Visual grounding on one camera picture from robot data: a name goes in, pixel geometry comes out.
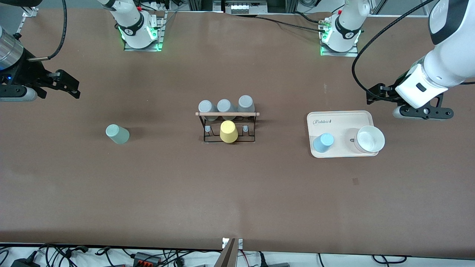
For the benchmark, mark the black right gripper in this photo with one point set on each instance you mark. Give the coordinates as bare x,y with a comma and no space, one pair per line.
26,73

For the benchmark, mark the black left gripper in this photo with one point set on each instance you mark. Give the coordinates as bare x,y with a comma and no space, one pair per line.
386,94

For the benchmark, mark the pale green plastic cup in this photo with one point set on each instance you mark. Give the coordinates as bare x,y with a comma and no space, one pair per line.
118,134

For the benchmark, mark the light blue plastic cup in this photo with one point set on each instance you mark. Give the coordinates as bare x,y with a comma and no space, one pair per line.
323,144

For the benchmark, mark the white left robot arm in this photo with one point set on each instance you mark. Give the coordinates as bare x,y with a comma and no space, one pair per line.
445,66

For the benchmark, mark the white bowl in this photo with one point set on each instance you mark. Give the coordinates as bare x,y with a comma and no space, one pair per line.
369,139

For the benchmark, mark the cream plastic tray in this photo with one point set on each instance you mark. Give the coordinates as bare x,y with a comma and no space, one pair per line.
334,126

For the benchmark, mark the grey plastic cup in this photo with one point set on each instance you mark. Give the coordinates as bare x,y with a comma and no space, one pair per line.
245,102
225,105
207,106

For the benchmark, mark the yellow plastic cup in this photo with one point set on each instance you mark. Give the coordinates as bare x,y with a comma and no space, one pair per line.
229,131

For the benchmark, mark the grey control box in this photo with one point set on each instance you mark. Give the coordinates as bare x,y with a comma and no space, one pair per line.
245,6

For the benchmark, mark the black power adapter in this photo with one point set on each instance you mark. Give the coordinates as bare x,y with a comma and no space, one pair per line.
24,263

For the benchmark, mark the black box orange connectors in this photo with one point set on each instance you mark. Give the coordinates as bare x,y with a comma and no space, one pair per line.
147,259

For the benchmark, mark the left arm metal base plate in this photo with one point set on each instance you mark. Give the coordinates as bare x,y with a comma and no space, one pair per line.
339,54

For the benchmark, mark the aluminium corner bracket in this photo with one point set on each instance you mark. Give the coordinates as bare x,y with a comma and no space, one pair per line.
29,12

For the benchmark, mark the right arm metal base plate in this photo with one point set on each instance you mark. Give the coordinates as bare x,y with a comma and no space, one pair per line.
161,33

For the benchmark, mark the white mounting bracket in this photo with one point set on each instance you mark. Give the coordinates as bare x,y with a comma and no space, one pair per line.
240,243

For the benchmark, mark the grey metal stand post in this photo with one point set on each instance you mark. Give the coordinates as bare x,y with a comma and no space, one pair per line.
227,256

